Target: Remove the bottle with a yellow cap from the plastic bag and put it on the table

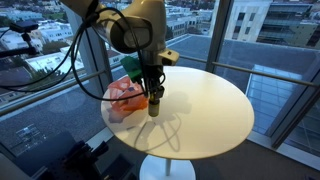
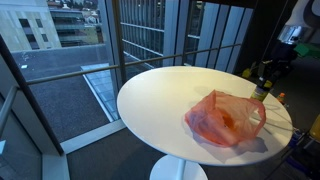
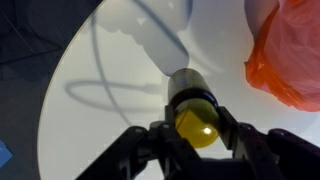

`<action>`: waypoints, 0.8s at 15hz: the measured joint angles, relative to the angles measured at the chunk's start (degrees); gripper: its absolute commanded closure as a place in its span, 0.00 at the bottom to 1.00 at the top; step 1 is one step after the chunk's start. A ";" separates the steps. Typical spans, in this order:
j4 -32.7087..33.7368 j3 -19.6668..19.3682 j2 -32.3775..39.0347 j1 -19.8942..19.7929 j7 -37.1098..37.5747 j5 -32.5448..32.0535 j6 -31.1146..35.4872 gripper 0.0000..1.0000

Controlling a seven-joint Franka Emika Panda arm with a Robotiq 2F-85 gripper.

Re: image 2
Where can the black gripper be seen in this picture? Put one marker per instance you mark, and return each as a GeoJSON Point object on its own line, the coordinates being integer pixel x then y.
{"type": "Point", "coordinates": [282, 56]}

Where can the dark bottle with yellow cap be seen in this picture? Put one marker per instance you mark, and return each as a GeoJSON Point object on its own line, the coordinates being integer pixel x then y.
{"type": "Point", "coordinates": [260, 94]}

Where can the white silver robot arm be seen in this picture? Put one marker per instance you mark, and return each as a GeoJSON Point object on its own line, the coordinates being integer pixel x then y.
{"type": "Point", "coordinates": [296, 20]}

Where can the orange translucent plastic bag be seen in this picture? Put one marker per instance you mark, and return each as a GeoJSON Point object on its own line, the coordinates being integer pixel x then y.
{"type": "Point", "coordinates": [216, 123]}

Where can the small yellow floor item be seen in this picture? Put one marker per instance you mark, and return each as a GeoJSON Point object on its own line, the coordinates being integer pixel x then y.
{"type": "Point", "coordinates": [246, 73]}

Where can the green box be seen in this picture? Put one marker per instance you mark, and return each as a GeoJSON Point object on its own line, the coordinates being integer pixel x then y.
{"type": "Point", "coordinates": [308, 50]}

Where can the large yellow plastic item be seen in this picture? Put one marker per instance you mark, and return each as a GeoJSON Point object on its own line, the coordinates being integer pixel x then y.
{"type": "Point", "coordinates": [316, 128]}

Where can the grey slatted building facade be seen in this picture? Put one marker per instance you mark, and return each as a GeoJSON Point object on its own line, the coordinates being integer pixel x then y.
{"type": "Point", "coordinates": [213, 33]}

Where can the dark window mullion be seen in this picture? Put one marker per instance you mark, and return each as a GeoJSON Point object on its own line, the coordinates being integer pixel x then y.
{"type": "Point", "coordinates": [119, 40]}

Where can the glass roof skylight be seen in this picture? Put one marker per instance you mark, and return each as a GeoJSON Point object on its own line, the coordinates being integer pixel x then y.
{"type": "Point", "coordinates": [100, 86]}

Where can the grey metal railing bar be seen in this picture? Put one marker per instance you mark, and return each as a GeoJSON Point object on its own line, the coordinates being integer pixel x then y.
{"type": "Point", "coordinates": [83, 71]}

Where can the beige building outside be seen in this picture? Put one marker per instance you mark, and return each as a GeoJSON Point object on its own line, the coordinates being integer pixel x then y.
{"type": "Point", "coordinates": [20, 20]}

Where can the grey metal handrail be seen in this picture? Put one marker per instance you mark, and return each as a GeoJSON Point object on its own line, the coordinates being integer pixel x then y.
{"type": "Point", "coordinates": [8, 103]}

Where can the white table pedestal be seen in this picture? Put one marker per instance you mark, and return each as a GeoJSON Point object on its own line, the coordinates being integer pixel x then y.
{"type": "Point", "coordinates": [166, 170]}

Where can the dark slanted window frame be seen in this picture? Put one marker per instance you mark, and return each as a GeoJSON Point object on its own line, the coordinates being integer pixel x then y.
{"type": "Point", "coordinates": [33, 100]}

